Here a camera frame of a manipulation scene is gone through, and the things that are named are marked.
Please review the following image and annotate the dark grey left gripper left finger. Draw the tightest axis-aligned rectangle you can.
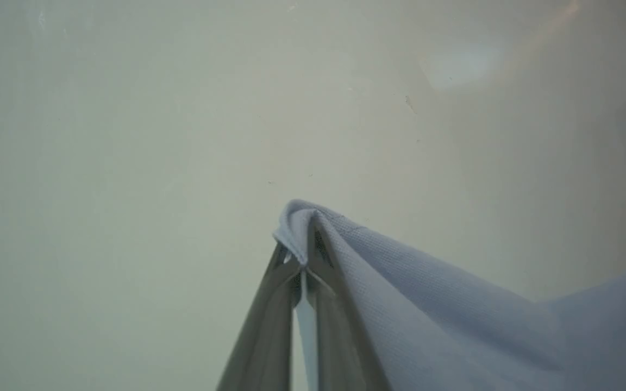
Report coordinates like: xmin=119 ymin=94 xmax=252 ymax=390
xmin=216 ymin=242 xmax=303 ymax=391

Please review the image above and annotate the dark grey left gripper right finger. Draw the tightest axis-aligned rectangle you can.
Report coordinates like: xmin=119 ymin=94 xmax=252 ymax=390
xmin=303 ymin=217 xmax=393 ymax=391

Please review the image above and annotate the light blue shirt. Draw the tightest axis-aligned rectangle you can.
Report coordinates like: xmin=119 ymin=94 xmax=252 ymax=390
xmin=273 ymin=90 xmax=626 ymax=391

